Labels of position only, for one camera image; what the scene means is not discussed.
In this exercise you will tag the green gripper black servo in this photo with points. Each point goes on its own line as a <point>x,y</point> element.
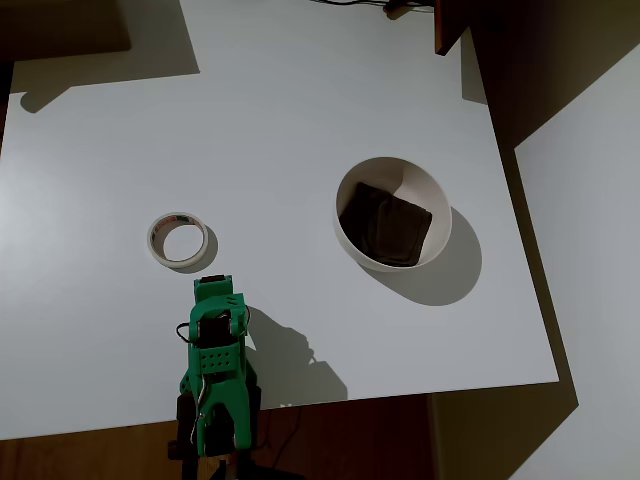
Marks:
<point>214,286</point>

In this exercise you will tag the white masking tape roll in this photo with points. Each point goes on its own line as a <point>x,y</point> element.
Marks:
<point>175,220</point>

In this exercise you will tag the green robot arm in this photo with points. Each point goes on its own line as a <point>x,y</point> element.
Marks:
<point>220,360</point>

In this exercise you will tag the dark folded cloth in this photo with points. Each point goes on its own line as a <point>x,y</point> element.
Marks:
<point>385,225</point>

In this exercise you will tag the beige round bowl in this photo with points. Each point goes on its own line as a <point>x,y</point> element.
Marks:
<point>425,185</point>

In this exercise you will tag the dark furniture block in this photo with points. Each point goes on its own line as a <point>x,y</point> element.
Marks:
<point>60,25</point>

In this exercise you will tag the brown wooden panel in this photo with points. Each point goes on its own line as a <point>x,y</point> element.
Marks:
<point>450,25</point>

